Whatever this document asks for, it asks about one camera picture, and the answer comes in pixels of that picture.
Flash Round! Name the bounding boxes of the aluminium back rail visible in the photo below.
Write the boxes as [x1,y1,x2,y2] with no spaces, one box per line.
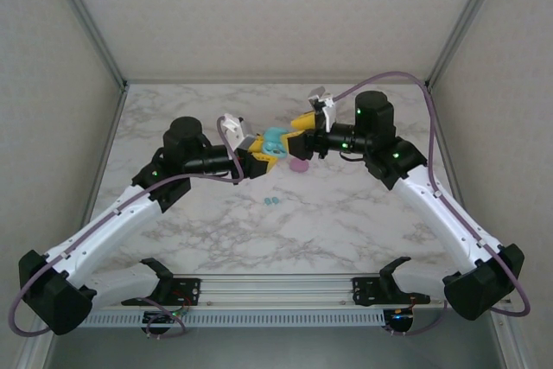
[124,78,429,86]

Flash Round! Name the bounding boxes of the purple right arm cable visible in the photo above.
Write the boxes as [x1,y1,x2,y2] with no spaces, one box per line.
[333,71,531,338]

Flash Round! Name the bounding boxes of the aluminium frame post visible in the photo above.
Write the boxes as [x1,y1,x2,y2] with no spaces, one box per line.
[41,0,130,92]
[424,0,513,92]

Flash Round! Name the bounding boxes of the aluminium frame leg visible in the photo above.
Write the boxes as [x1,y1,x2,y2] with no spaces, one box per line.
[490,315,537,369]
[15,334,55,369]

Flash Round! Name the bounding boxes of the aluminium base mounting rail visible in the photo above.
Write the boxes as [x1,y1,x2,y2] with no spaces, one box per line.
[92,274,509,310]

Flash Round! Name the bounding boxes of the slotted grey cable duct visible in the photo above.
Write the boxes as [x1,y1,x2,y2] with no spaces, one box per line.
[84,310,386,328]

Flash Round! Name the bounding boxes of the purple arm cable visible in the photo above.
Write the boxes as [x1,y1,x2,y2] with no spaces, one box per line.
[333,71,531,338]
[9,114,244,340]

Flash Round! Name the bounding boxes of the control circuit board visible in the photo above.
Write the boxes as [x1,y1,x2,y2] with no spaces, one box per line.
[385,308,416,335]
[142,310,188,335]

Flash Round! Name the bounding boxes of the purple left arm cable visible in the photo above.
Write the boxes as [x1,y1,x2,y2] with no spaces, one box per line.
[9,114,244,340]

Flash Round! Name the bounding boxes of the aluminium side rail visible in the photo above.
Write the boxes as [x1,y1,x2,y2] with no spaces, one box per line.
[75,85,130,234]
[424,85,479,240]

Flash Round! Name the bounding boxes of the blue earbud charging case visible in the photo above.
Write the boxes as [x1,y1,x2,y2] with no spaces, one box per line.
[261,126,289,158]

